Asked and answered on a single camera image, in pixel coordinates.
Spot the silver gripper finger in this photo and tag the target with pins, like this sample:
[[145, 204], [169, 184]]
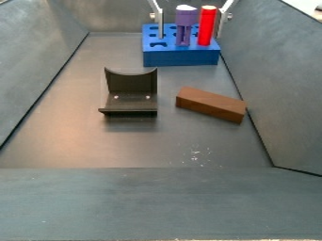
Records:
[[225, 15], [157, 15]]

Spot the dark grey curved fixture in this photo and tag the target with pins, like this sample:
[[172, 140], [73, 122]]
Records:
[[133, 92]]

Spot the red hexagon peg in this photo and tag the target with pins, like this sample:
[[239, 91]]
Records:
[[206, 24]]

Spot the purple pentagon peg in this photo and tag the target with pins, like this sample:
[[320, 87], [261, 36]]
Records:
[[185, 19]]

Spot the blue shape-sorter block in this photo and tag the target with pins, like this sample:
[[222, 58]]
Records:
[[161, 52]]

